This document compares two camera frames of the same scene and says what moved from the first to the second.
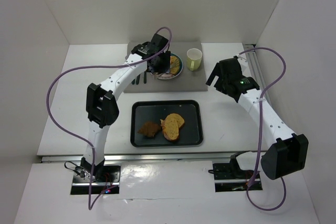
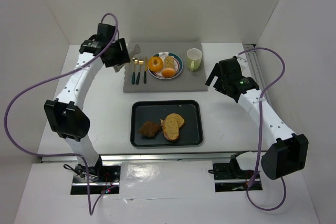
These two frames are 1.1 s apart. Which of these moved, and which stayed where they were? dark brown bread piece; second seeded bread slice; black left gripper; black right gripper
Moved: black left gripper
Stayed: dark brown bread piece; black right gripper; second seeded bread slice
